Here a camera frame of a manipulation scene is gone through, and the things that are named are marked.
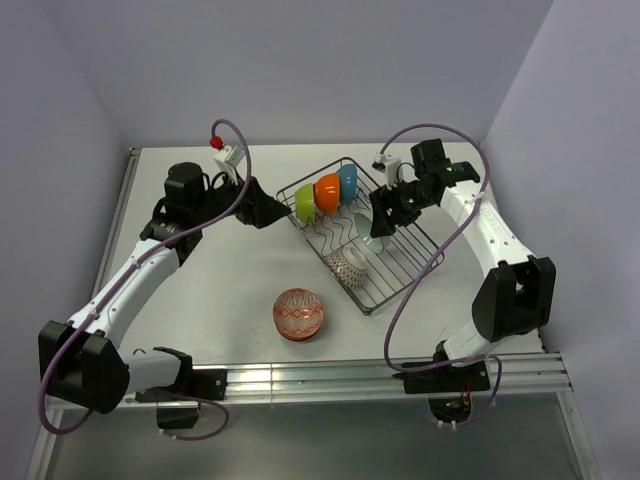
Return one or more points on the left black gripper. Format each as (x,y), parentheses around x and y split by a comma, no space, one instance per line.
(261,209)

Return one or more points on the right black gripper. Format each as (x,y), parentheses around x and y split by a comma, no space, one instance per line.
(383,224)

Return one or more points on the pale green celadon bowl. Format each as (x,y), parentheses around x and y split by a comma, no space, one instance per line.
(363,224)

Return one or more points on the brown patterned bowl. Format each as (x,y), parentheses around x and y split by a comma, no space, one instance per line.
(348,265)

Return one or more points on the blue ceramic bowl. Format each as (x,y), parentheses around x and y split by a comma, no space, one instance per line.
(348,179)

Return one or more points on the orange bowl white inside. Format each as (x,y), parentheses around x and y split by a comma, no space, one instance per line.
(327,193)

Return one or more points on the orange patterned bowl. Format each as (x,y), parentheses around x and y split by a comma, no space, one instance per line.
(296,306)

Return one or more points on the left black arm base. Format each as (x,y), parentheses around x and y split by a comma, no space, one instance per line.
(206,387)

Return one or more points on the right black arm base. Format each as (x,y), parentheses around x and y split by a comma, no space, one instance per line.
(458,382)

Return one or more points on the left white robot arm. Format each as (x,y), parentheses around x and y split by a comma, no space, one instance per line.
(80,361)

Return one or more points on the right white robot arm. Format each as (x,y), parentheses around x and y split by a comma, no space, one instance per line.
(515,297)

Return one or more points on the grey wire dish rack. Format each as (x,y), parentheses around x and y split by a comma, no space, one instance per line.
(388,273)

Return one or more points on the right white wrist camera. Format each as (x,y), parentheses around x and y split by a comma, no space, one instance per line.
(390,166)

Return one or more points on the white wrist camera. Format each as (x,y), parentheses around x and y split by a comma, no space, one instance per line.
(227,157)
(390,166)

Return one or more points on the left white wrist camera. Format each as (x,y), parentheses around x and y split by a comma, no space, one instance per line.
(227,157)

